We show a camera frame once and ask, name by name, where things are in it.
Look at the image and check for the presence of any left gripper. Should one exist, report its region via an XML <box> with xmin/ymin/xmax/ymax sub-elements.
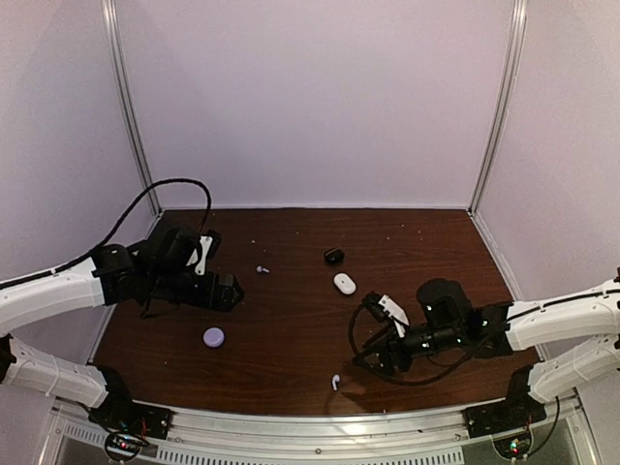
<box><xmin>146</xmin><ymin>267</ymin><xmax>243</xmax><ymax>312</ymax></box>

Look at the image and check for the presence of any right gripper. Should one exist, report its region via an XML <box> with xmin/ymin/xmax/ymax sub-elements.
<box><xmin>353</xmin><ymin>323</ymin><xmax>463</xmax><ymax>379</ymax></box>

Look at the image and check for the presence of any white charging case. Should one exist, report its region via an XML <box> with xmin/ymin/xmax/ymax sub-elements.
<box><xmin>333</xmin><ymin>272</ymin><xmax>357</xmax><ymax>295</ymax></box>

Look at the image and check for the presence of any black charging case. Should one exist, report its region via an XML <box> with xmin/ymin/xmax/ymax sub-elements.
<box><xmin>324</xmin><ymin>248</ymin><xmax>345</xmax><ymax>264</ymax></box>

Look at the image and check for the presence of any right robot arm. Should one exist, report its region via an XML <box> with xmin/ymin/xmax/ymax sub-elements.
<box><xmin>351</xmin><ymin>278</ymin><xmax>619</xmax><ymax>428</ymax></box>

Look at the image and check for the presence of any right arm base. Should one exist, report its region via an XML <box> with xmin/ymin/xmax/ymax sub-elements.
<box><xmin>463</xmin><ymin>399</ymin><xmax>546</xmax><ymax>462</ymax></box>

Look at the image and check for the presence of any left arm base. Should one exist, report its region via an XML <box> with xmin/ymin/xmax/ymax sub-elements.
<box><xmin>82</xmin><ymin>402</ymin><xmax>172</xmax><ymax>463</ymax></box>

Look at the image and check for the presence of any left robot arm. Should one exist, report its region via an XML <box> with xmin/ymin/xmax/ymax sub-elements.
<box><xmin>1</xmin><ymin>227</ymin><xmax>244</xmax><ymax>430</ymax></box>

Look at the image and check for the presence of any purple round charging case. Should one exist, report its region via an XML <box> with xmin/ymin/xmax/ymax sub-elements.
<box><xmin>202</xmin><ymin>326</ymin><xmax>226</xmax><ymax>349</ymax></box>

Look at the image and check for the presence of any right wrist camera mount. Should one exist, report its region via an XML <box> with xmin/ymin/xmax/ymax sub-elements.
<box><xmin>362</xmin><ymin>292</ymin><xmax>410</xmax><ymax>339</ymax></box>

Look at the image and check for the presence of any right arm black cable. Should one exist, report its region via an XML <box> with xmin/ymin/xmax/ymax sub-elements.
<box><xmin>348</xmin><ymin>293</ymin><xmax>490</xmax><ymax>387</ymax></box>

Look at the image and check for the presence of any front aluminium rail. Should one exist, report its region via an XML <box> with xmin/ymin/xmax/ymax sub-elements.
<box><xmin>34</xmin><ymin>395</ymin><xmax>601</xmax><ymax>464</ymax></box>

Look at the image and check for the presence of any right aluminium frame post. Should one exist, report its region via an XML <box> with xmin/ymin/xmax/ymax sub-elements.
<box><xmin>468</xmin><ymin>0</ymin><xmax>528</xmax><ymax>218</ymax></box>

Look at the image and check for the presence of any aluminium frame post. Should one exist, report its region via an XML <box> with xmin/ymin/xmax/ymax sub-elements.
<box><xmin>468</xmin><ymin>0</ymin><xmax>528</xmax><ymax>218</ymax></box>
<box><xmin>101</xmin><ymin>0</ymin><xmax>153</xmax><ymax>189</ymax></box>

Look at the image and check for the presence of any left aluminium frame post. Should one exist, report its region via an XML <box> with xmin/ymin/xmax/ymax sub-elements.
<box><xmin>101</xmin><ymin>0</ymin><xmax>153</xmax><ymax>189</ymax></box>

